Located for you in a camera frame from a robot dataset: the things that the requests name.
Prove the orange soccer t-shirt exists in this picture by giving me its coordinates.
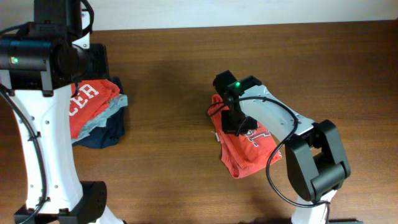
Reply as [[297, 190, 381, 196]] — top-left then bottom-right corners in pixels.
[[211, 112, 276, 179]]

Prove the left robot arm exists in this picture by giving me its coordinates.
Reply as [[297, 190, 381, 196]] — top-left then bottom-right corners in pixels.
[[1, 0, 119, 224]]

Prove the black cable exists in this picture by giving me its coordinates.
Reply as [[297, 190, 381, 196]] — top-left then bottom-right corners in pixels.
[[0, 0, 96, 224], [205, 95, 332, 224]]

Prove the folded grey shirt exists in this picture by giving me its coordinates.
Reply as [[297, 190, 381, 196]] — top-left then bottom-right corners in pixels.
[[72, 94, 128, 144]]

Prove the folded red soccer shirt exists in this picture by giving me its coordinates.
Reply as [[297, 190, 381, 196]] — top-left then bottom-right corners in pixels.
[[69, 80, 120, 139]]

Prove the right black cable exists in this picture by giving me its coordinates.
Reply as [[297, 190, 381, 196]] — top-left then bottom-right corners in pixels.
[[205, 95, 332, 224]]

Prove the left black cable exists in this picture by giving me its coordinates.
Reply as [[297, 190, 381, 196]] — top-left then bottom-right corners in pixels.
[[0, 0, 96, 224]]

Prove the folded navy shirt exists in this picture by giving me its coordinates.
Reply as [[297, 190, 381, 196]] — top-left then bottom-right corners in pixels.
[[72, 77, 127, 149]]

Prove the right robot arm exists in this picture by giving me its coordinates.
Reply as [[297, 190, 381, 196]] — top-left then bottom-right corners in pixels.
[[206, 71, 351, 223]]

